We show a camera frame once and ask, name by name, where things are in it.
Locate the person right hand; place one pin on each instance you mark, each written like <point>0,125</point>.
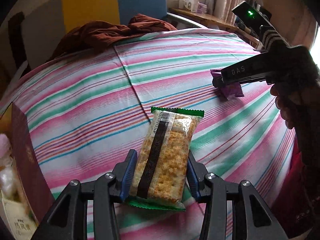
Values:
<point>298,99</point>

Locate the white plastic bag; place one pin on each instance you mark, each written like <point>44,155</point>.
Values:
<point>8,178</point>

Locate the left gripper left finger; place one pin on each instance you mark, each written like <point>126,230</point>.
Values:
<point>123,173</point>

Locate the gold tray box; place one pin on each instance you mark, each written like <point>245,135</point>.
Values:
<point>36,195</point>

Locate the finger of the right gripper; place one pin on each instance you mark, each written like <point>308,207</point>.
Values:
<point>217,82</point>

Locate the dark red blanket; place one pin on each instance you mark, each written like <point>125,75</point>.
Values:
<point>100,35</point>

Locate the white cardboard box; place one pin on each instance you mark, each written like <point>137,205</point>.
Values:
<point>16,219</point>

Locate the pink white rolled sock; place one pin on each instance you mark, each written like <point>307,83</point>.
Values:
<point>5,146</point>

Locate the grey yellow blue headboard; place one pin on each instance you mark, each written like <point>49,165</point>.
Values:
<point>33,28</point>

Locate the white box on shelf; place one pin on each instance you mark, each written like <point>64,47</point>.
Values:
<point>192,6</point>

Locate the wooden bedside shelf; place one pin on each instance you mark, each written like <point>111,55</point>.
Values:
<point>210,20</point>

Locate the purple pyramid packet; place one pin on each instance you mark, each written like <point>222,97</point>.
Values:
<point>233,90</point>

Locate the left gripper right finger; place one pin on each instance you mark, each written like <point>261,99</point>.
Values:
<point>195,177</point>

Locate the cracker packet green wrapper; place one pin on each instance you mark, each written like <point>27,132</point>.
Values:
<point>159,177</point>

